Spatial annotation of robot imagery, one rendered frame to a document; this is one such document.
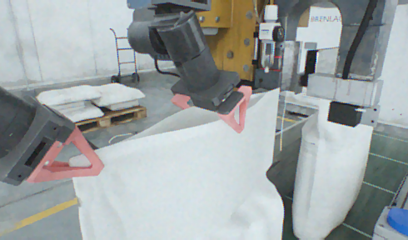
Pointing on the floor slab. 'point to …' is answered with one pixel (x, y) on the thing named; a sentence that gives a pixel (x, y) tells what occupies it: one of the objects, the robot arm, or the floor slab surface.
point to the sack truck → (126, 75)
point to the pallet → (111, 117)
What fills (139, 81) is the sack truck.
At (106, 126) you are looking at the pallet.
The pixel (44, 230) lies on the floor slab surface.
